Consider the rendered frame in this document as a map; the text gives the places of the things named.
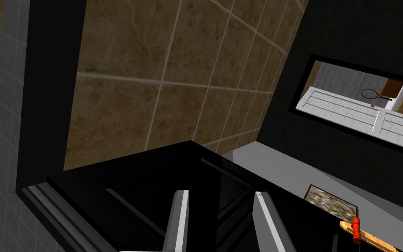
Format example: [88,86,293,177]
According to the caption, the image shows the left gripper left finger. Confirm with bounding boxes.
[162,189,190,252]

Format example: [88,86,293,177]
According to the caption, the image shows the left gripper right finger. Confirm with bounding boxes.
[252,191,296,252]

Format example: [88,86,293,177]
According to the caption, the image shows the black cabinet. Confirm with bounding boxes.
[15,0,345,252]

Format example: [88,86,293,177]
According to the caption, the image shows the black framed mottled picture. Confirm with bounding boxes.
[303,184,360,225]

